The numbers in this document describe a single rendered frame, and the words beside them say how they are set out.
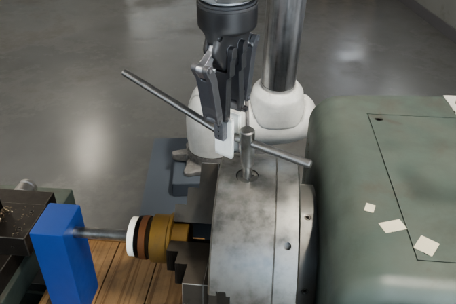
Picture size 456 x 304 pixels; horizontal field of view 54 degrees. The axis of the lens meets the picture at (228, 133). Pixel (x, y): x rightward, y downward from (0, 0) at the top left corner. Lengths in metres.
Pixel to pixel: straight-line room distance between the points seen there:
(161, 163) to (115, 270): 0.60
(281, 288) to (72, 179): 2.30
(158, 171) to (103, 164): 1.42
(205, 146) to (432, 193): 0.81
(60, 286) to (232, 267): 0.39
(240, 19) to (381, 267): 0.33
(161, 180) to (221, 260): 0.86
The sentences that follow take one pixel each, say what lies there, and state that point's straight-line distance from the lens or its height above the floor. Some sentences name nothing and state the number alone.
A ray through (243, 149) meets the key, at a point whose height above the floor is 1.29.
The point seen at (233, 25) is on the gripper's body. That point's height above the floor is 1.48.
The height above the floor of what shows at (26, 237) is 1.02.
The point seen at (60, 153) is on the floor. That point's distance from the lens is 3.11.
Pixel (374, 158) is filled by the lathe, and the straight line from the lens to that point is 0.72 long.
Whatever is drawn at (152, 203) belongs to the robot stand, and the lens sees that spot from 1.39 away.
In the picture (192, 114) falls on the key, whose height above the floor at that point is 1.32.
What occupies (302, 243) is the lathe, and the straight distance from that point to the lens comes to 0.69.
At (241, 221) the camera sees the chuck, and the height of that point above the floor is 1.21.
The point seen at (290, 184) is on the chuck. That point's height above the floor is 1.24.
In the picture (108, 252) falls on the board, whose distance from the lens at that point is 1.08.
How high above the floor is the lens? 1.65
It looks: 32 degrees down
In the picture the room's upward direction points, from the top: straight up
